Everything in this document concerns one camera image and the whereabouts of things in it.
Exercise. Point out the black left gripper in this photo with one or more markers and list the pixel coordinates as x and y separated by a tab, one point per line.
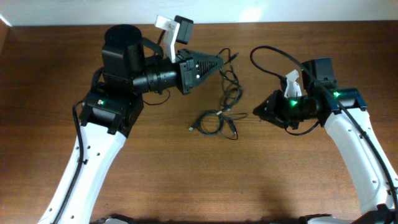
186	75

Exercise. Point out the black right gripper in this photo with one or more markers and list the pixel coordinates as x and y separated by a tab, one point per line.
280	108

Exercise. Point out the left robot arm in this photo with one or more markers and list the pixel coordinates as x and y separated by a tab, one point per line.
132	66

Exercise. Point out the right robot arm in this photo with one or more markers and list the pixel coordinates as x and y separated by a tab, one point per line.
346	120

